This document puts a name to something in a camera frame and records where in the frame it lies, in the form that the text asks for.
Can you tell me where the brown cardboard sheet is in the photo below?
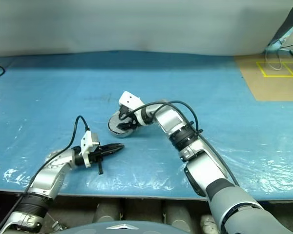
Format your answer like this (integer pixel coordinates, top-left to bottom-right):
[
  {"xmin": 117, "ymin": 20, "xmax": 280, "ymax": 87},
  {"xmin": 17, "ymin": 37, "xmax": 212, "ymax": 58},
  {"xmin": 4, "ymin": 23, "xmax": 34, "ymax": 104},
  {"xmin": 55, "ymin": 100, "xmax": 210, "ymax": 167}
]
[{"xmin": 234, "ymin": 54, "xmax": 293, "ymax": 102}]

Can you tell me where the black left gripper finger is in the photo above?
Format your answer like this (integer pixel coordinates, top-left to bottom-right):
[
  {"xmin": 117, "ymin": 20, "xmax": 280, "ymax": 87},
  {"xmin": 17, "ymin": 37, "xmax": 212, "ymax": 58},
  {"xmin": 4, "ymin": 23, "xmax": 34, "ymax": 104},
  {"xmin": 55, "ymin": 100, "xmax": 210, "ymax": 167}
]
[
  {"xmin": 101, "ymin": 143, "xmax": 126, "ymax": 151},
  {"xmin": 102, "ymin": 148, "xmax": 123, "ymax": 157}
]

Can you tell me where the blue table mat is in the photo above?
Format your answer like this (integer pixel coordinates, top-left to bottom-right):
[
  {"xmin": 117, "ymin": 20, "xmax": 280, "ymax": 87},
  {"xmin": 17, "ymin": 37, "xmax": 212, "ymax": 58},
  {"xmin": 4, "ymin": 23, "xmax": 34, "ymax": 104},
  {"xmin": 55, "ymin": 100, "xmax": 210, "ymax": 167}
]
[{"xmin": 0, "ymin": 50, "xmax": 293, "ymax": 202}]

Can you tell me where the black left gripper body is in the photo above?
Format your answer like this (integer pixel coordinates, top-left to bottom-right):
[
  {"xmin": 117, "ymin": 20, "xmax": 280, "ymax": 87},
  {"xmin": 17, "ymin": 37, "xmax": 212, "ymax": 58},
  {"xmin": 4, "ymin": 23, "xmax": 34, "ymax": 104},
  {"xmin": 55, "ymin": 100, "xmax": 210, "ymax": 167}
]
[{"xmin": 89, "ymin": 145, "xmax": 107, "ymax": 176}]

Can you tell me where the grey robot torso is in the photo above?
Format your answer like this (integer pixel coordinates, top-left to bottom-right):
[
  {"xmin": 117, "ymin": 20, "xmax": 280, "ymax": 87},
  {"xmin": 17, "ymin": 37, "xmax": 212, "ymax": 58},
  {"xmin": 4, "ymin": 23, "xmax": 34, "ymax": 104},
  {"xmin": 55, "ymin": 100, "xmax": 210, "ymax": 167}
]
[{"xmin": 62, "ymin": 220, "xmax": 189, "ymax": 234}]

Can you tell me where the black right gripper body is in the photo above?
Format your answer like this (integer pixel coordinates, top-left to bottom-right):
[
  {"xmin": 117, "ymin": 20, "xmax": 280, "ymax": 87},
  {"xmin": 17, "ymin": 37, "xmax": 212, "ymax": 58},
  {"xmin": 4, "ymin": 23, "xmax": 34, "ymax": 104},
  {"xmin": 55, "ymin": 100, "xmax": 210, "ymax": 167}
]
[{"xmin": 121, "ymin": 104, "xmax": 139, "ymax": 130}]

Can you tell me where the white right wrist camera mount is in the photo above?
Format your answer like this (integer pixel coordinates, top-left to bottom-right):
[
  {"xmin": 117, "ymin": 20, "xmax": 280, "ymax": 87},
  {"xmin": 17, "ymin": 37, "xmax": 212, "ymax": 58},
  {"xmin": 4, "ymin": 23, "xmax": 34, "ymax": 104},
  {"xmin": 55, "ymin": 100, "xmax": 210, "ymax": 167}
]
[{"xmin": 118, "ymin": 91, "xmax": 148, "ymax": 127}]

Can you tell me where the yellow tape grid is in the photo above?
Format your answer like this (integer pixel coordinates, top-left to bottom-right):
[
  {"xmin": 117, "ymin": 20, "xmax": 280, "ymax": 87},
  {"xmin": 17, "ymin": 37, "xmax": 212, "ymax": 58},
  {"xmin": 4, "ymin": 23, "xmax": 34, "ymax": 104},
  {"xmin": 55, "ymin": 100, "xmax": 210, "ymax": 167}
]
[{"xmin": 255, "ymin": 60, "xmax": 293, "ymax": 78}]

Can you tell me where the grey rounded cylinder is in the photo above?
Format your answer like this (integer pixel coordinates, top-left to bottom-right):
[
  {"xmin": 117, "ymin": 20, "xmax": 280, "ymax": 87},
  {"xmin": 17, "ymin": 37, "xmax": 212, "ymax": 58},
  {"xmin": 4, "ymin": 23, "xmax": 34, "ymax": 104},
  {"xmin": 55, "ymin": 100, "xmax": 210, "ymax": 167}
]
[
  {"xmin": 163, "ymin": 200, "xmax": 201, "ymax": 234},
  {"xmin": 94, "ymin": 200, "xmax": 124, "ymax": 223}
]

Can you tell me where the silver motor lid circuit board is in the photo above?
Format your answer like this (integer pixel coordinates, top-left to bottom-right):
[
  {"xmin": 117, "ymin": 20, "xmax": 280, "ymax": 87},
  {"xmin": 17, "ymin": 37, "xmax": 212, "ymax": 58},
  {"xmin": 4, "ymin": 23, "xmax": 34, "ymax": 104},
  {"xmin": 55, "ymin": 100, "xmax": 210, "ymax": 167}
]
[{"xmin": 108, "ymin": 110, "xmax": 136, "ymax": 134}]

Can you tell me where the white thin cable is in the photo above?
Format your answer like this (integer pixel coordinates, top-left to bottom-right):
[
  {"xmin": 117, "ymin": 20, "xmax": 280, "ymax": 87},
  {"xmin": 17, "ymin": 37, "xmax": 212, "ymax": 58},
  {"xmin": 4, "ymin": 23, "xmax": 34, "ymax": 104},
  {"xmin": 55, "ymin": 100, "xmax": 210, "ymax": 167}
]
[{"xmin": 264, "ymin": 44, "xmax": 283, "ymax": 71}]

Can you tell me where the white backdrop sheet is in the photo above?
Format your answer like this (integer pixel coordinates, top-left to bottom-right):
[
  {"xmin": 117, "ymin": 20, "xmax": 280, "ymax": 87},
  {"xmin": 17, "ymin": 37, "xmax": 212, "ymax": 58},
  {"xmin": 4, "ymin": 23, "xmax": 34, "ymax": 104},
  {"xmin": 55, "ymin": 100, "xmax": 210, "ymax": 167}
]
[{"xmin": 0, "ymin": 0, "xmax": 293, "ymax": 58}]

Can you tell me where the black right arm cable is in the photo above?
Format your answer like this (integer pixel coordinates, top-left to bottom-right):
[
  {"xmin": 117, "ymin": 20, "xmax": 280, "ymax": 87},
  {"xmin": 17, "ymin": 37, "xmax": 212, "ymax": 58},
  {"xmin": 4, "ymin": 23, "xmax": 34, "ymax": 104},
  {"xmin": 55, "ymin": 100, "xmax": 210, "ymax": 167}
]
[{"xmin": 130, "ymin": 100, "xmax": 240, "ymax": 187}]

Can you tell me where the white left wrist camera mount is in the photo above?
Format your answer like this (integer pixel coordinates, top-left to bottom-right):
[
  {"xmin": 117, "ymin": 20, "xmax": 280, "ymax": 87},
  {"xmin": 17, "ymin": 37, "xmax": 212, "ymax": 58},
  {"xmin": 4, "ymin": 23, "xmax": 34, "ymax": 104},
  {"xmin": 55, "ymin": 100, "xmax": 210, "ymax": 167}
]
[{"xmin": 80, "ymin": 131, "xmax": 100, "ymax": 168}]

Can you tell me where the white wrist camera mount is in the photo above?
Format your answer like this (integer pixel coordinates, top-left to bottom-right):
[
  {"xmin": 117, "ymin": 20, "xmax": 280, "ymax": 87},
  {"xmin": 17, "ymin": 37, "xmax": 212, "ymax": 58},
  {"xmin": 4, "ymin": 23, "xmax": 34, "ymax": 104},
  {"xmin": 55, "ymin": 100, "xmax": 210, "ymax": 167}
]
[
  {"xmin": 80, "ymin": 131, "xmax": 100, "ymax": 168},
  {"xmin": 118, "ymin": 91, "xmax": 148, "ymax": 127}
]

